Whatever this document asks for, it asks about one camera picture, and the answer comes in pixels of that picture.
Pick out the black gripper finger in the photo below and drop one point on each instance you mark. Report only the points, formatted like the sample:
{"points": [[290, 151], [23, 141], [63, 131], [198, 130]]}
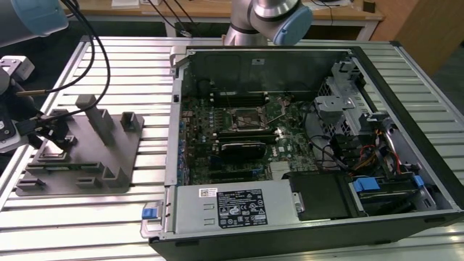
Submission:
{"points": [[54, 127], [38, 140]]}

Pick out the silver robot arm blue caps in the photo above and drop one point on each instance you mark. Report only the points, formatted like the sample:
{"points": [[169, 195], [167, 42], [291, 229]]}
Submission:
{"points": [[261, 16]]}

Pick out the CPU socket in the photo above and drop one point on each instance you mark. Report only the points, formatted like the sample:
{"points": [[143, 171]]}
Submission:
{"points": [[247, 115]]}

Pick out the green RAM stick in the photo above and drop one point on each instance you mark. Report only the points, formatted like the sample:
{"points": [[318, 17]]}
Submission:
{"points": [[62, 166]]}

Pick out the grey parts rack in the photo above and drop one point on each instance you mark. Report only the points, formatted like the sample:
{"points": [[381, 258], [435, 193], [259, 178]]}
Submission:
{"points": [[109, 157]]}

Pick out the white box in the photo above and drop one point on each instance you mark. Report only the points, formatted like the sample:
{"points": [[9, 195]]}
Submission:
{"points": [[125, 3], [150, 2]]}

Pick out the silver power supply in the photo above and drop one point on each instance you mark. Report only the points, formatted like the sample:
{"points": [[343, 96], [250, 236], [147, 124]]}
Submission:
{"points": [[193, 206]]}

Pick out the black RAM slot row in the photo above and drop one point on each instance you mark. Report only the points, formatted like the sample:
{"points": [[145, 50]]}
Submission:
{"points": [[247, 136], [239, 99]]}

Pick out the black expansion slot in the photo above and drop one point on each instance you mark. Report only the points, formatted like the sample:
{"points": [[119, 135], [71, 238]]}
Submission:
{"points": [[233, 176]]}

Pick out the black graphics card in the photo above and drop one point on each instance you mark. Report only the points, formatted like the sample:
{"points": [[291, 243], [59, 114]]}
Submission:
{"points": [[243, 153]]}

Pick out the thin metal locking lever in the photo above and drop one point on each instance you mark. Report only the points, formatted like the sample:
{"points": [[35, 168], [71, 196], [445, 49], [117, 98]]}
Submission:
{"points": [[263, 124]]}

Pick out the blue expansion slot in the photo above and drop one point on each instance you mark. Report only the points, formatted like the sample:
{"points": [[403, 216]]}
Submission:
{"points": [[258, 172]]}

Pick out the silver chipset heatsink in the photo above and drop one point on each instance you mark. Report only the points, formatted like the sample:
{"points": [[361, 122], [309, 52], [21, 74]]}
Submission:
{"points": [[281, 170]]}

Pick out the green motherboard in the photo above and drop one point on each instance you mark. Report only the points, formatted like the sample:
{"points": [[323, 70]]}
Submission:
{"points": [[301, 155]]}

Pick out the black plastic shroud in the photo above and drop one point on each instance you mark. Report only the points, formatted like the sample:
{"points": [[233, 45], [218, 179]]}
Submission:
{"points": [[319, 195]]}

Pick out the black open PC case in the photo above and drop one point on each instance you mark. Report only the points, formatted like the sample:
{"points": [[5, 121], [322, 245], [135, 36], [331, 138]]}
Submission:
{"points": [[290, 244]]}

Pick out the metal drive cage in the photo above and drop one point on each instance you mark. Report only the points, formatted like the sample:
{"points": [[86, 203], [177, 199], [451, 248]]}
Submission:
{"points": [[341, 89]]}

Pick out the hard disk in blue carrier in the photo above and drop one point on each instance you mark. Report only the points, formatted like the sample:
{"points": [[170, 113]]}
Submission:
{"points": [[366, 186]]}

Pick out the small black box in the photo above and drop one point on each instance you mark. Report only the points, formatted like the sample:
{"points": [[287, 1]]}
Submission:
{"points": [[370, 6]]}

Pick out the wooden cabinet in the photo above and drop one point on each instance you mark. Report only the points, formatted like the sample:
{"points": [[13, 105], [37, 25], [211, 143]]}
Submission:
{"points": [[427, 32]]}

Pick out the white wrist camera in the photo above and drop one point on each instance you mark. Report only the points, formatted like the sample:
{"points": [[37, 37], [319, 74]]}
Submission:
{"points": [[7, 136]]}

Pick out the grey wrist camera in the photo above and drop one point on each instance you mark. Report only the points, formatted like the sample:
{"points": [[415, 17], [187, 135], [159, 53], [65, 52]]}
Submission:
{"points": [[21, 66]]}

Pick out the wooden desk white frame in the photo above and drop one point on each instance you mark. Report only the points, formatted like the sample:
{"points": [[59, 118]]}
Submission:
{"points": [[119, 12]]}

